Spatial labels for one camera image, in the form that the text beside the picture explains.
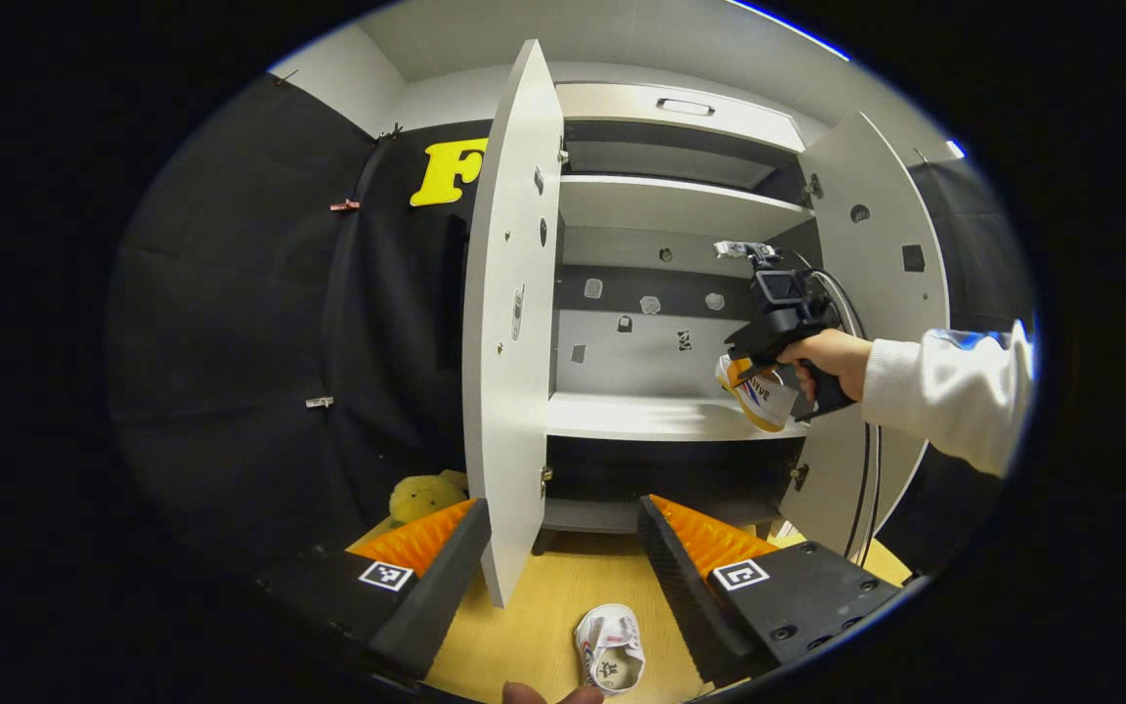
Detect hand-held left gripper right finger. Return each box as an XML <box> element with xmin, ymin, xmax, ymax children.
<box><xmin>635</xmin><ymin>494</ymin><xmax>908</xmax><ymax>687</ymax></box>

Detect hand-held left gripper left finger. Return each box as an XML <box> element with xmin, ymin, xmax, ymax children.
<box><xmin>255</xmin><ymin>497</ymin><xmax>493</xmax><ymax>682</ymax></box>

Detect white canvas shoe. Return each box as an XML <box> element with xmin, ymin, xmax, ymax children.
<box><xmin>574</xmin><ymin>603</ymin><xmax>646</xmax><ymax>696</ymax></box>
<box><xmin>715</xmin><ymin>354</ymin><xmax>801</xmax><ymax>433</ymax></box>

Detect white shoe cabinet door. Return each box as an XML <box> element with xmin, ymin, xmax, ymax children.
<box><xmin>776</xmin><ymin>110</ymin><xmax>952</xmax><ymax>560</ymax></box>
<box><xmin>462</xmin><ymin>39</ymin><xmax>566</xmax><ymax>609</ymax></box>

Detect white shoe cabinet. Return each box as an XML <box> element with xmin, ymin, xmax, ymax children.
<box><xmin>462</xmin><ymin>39</ymin><xmax>952</xmax><ymax>609</ymax></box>

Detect white cabinet shelf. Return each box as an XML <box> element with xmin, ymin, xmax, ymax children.
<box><xmin>545</xmin><ymin>391</ymin><xmax>810</xmax><ymax>443</ymax></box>
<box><xmin>559</xmin><ymin>174</ymin><xmax>815</xmax><ymax>241</ymax></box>

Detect beige cabinet drawer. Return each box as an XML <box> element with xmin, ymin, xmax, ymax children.
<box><xmin>555</xmin><ymin>83</ymin><xmax>808</xmax><ymax>154</ymax></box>

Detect yellow plush toy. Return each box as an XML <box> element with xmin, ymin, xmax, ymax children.
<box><xmin>388</xmin><ymin>473</ymin><xmax>471</xmax><ymax>529</ymax></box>

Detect long ceiling light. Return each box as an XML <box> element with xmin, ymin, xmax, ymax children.
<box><xmin>724</xmin><ymin>0</ymin><xmax>852</xmax><ymax>62</ymax></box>

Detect black cable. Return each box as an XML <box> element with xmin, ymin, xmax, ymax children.
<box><xmin>812</xmin><ymin>269</ymin><xmax>885</xmax><ymax>568</ymax></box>

